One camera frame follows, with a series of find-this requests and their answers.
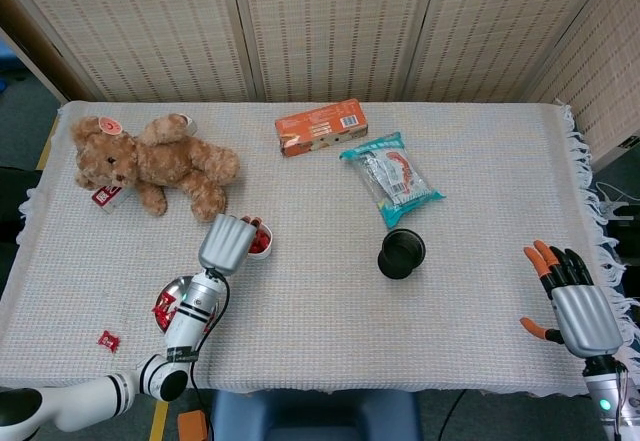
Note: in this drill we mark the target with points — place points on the teal snack packet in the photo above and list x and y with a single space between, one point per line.
395 181

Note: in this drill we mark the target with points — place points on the bystander in black clothes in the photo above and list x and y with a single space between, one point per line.
15 196

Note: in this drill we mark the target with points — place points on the red candy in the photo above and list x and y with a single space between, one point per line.
261 236
210 318
162 306
256 248
167 320
109 339

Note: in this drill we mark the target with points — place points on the orange biscuit box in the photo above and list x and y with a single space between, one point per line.
315 126

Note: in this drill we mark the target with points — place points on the woven folding screen panel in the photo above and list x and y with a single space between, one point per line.
610 61
500 26
335 26
150 26

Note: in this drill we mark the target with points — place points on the white woven tablecloth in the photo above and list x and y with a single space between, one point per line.
325 311

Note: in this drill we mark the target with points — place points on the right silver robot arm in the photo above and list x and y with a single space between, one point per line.
602 391

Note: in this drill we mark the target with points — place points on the white paper cup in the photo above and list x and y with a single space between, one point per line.
267 252

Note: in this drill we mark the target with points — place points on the brown wooden board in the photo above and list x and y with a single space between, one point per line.
30 36

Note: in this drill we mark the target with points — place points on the brown teddy bear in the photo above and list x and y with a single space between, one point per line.
165 161

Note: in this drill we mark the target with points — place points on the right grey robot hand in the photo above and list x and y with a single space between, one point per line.
587 321

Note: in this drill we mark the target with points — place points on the round metal plate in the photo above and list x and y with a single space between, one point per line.
172 291

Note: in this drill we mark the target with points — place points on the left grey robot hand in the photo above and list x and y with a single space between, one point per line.
225 246

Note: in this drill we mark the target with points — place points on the orange block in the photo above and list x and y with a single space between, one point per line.
190 426

